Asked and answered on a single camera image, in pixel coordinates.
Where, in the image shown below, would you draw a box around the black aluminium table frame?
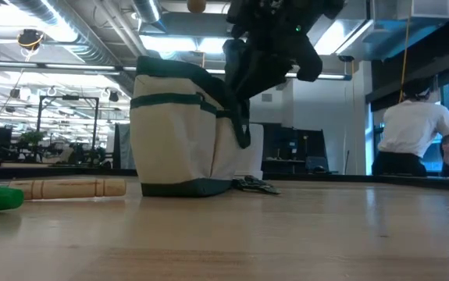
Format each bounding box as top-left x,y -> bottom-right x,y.
0,163 -> 449,193

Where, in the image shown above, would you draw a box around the black cabinet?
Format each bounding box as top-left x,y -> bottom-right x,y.
262,123 -> 330,176

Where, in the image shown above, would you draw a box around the white ceiling air unit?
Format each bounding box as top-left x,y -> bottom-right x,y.
397,0 -> 449,21

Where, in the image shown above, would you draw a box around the black ceiling device yellow cable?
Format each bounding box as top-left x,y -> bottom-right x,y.
16,28 -> 46,52

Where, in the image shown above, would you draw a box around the wide trowel wooden handle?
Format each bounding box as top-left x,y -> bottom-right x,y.
8,178 -> 127,201

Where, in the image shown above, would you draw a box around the long ceiling light strip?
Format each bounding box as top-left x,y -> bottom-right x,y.
0,60 -> 353,82

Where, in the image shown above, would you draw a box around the green-handled garden snips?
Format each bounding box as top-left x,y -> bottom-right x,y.
230,175 -> 283,196

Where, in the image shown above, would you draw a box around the person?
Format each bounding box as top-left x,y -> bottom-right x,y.
371,76 -> 449,178

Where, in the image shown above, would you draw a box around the cream green canvas gardening bag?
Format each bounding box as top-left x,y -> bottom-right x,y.
129,55 -> 252,198

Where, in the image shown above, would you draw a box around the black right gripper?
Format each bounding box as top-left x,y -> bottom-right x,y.
223,0 -> 347,101

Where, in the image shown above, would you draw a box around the grey covered partition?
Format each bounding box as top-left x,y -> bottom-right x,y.
113,122 -> 137,170

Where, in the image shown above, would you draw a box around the black metal rack frame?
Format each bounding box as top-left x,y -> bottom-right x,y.
35,94 -> 101,165

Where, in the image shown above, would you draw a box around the yellow hanging cord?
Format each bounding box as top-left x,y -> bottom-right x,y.
397,0 -> 412,105

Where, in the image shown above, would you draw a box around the green leafy plant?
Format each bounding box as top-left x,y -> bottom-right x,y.
19,130 -> 48,157

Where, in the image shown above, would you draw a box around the silver ventilation duct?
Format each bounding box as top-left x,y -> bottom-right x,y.
8,0 -> 137,94

